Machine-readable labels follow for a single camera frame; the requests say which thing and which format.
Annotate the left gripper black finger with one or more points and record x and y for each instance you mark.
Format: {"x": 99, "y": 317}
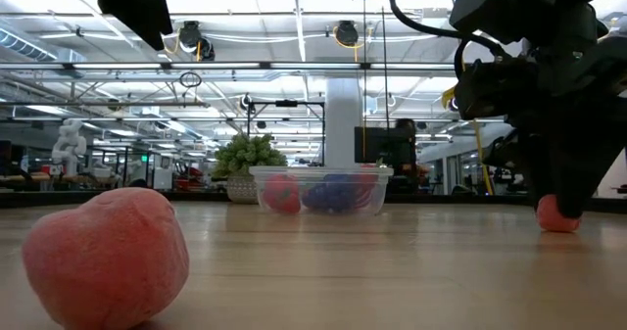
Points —
{"x": 137, "y": 7}

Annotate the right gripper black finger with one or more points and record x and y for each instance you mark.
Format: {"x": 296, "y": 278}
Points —
{"x": 578, "y": 168}

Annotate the pink toy peach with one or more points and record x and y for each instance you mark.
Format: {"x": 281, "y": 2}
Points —
{"x": 103, "y": 261}
{"x": 551, "y": 217}

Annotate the large red toy fruit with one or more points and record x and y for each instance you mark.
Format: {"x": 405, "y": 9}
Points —
{"x": 281, "y": 193}

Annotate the dark blue toy berry cluster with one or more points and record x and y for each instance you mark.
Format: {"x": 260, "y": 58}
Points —
{"x": 328, "y": 195}

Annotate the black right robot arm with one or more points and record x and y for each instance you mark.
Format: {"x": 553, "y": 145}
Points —
{"x": 539, "y": 2}

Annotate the clear plastic tupperware container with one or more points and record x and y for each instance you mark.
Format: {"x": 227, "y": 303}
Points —
{"x": 318, "y": 170}

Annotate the white robot figure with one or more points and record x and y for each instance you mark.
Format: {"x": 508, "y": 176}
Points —
{"x": 68, "y": 146}

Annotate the person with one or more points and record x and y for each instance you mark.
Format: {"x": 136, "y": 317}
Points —
{"x": 405, "y": 144}

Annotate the green potted plant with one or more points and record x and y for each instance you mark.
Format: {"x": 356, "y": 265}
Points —
{"x": 245, "y": 154}

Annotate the black background monitor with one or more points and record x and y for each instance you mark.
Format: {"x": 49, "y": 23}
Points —
{"x": 372, "y": 146}

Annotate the white building column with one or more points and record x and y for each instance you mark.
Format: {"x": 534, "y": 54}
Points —
{"x": 343, "y": 119}

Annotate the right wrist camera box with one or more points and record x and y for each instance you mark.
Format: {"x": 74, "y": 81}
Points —
{"x": 495, "y": 87}

